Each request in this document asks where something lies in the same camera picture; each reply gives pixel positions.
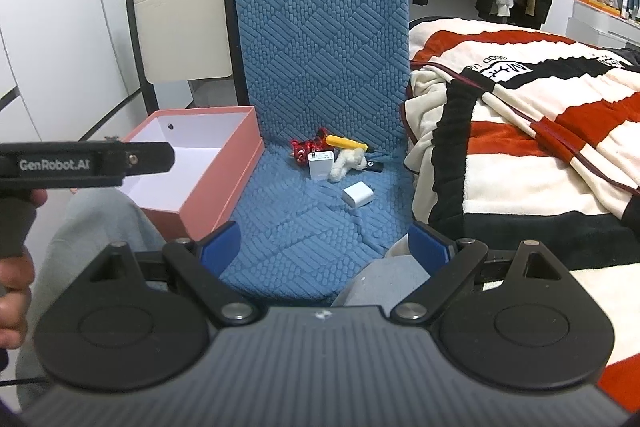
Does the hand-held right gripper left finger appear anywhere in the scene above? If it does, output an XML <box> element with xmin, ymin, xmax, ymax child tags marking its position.
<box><xmin>90</xmin><ymin>221</ymin><xmax>262</xmax><ymax>327</ymax></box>

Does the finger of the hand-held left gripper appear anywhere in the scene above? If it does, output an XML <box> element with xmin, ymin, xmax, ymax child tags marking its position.
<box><xmin>125</xmin><ymin>140</ymin><xmax>177</xmax><ymax>178</ymax></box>

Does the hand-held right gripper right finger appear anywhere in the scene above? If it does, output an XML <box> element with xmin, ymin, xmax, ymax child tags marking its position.
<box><xmin>390</xmin><ymin>221</ymin><xmax>568</xmax><ymax>327</ymax></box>

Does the pink cardboard box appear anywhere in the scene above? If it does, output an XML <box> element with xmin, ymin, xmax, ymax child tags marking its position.
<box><xmin>71</xmin><ymin>105</ymin><xmax>266</xmax><ymax>242</ymax></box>

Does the plain white charger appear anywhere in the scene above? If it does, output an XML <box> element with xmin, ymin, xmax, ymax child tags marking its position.
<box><xmin>341</xmin><ymin>180</ymin><xmax>375</xmax><ymax>210</ymax></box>

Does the white plush toy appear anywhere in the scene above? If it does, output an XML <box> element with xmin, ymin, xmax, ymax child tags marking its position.
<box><xmin>328</xmin><ymin>148</ymin><xmax>369</xmax><ymax>184</ymax></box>

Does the yellow screwdriver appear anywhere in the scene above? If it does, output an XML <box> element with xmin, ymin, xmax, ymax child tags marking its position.
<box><xmin>325</xmin><ymin>134</ymin><xmax>376</xmax><ymax>154</ymax></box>

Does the person's left hand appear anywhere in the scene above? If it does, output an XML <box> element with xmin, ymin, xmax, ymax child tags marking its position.
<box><xmin>0</xmin><ymin>189</ymin><xmax>49</xmax><ymax>350</ymax></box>

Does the person's right leg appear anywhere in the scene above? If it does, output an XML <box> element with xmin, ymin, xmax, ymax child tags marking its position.
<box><xmin>331</xmin><ymin>241</ymin><xmax>433</xmax><ymax>308</ymax></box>

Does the white charger with grey label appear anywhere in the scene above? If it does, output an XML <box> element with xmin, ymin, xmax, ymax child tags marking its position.
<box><xmin>307</xmin><ymin>150</ymin><xmax>335</xmax><ymax>182</ymax></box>

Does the red toy figure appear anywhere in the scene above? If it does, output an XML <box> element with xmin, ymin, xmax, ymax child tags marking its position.
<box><xmin>290</xmin><ymin>127</ymin><xmax>335</xmax><ymax>166</ymax></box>

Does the cream folding chair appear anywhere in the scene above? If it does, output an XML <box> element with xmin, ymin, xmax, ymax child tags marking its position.
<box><xmin>123</xmin><ymin>0</ymin><xmax>247</xmax><ymax>116</ymax></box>

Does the white wardrobe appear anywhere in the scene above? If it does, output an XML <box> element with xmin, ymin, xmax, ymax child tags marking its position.
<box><xmin>0</xmin><ymin>0</ymin><xmax>147</xmax><ymax>144</ymax></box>

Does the red white black striped blanket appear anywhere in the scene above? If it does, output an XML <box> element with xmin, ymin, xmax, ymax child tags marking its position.
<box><xmin>402</xmin><ymin>18</ymin><xmax>640</xmax><ymax>408</ymax></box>

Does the blue quilted bed cover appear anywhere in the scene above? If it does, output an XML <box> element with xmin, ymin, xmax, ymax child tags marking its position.
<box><xmin>219</xmin><ymin>0</ymin><xmax>417</xmax><ymax>309</ymax></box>

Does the white dresser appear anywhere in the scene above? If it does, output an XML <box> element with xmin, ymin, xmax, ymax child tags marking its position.
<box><xmin>565</xmin><ymin>0</ymin><xmax>640</xmax><ymax>54</ymax></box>

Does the black cable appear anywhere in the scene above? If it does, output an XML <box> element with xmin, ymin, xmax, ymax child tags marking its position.
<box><xmin>0</xmin><ymin>376</ymin><xmax>53</xmax><ymax>389</ymax></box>

